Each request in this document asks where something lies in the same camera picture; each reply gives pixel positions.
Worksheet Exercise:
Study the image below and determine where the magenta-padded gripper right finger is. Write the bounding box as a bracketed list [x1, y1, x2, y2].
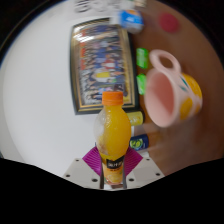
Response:
[122, 146, 165, 190]

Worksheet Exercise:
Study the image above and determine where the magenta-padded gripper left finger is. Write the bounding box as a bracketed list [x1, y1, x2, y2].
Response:
[62, 145, 104, 190]

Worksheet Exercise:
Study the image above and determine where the orange juice bottle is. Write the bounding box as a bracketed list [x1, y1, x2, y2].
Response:
[93, 91, 133, 186]

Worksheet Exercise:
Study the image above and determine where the pink mug with yellow spots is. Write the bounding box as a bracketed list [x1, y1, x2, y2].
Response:
[144, 49, 204, 129]

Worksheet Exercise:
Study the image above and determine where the small green box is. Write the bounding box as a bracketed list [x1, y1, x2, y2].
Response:
[136, 73, 148, 96]
[135, 47, 150, 70]

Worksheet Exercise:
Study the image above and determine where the framed group photo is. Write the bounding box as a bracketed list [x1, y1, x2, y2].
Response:
[69, 17, 141, 116]

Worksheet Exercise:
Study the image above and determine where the flat round red coaster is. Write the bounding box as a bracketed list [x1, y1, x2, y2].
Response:
[158, 12, 180, 34]

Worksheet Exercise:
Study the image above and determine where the blue tissue pack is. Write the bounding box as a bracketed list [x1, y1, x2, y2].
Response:
[118, 9, 145, 34]

